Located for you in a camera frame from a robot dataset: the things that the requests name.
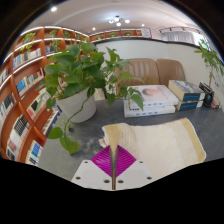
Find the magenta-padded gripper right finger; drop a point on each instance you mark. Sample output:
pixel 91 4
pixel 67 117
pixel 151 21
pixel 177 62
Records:
pixel 136 173

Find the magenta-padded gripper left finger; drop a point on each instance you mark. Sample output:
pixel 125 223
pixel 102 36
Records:
pixel 91 175

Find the cream and yellow towel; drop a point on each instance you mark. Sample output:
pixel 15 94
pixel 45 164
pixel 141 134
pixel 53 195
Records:
pixel 160 143

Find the pothos plant in white pot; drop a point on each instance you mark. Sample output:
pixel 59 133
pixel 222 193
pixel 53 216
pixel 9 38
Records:
pixel 78 106

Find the white book with face cover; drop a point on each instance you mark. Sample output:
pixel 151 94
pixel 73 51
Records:
pixel 155 95

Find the dark thick book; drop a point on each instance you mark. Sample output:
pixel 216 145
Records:
pixel 188 105

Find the orange wooden bookshelf unit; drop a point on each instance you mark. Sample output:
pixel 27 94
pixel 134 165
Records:
pixel 20 110

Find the dark book with blue cover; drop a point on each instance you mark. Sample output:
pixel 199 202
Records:
pixel 186 89

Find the small tree in black pot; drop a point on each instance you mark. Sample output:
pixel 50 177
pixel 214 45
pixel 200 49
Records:
pixel 208 98

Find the small tan book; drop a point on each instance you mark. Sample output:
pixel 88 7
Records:
pixel 215 105

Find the white curtain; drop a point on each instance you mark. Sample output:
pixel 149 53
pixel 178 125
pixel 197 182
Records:
pixel 180 36

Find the ceiling light cluster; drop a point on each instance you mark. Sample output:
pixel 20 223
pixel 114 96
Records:
pixel 117 20

